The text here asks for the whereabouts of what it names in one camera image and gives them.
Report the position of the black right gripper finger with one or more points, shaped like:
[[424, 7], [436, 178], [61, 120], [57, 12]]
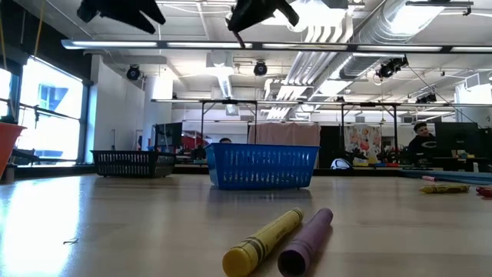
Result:
[[253, 11]]

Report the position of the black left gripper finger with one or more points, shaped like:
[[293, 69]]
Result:
[[123, 9]]

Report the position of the yellow crayon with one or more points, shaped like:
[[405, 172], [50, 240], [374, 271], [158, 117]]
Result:
[[261, 242], [444, 188]]

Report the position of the purple crayon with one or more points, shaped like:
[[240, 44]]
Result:
[[305, 242]]

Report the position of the black ceiling speaker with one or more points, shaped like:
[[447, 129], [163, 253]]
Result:
[[260, 68], [133, 72]]

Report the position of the pink curtain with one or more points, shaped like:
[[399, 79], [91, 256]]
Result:
[[284, 134]]

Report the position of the person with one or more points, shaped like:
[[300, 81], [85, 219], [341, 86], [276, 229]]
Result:
[[422, 142], [225, 140]]

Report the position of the black monitor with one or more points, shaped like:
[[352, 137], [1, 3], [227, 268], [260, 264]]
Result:
[[169, 134], [455, 138]]

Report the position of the black stage light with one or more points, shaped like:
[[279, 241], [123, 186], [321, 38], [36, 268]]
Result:
[[390, 68], [426, 98]]

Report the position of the black plastic basket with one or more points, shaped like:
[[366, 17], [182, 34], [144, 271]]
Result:
[[130, 163]]

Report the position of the blue plastic basket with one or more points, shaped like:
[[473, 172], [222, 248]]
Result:
[[261, 167]]

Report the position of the floral cloth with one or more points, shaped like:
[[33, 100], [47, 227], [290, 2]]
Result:
[[363, 140]]

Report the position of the black and white ball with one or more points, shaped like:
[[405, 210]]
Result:
[[340, 164]]

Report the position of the orange plastic basket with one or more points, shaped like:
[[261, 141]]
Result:
[[7, 148]]

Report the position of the black ceiling light rail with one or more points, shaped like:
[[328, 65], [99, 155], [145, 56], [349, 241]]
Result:
[[256, 45]]

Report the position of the black folding table frame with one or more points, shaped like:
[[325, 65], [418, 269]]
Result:
[[369, 104], [228, 102]]

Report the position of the silver air duct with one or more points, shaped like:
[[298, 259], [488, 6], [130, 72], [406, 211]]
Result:
[[384, 34]]

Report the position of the black aluminium table frame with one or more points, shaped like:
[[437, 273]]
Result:
[[442, 175]]

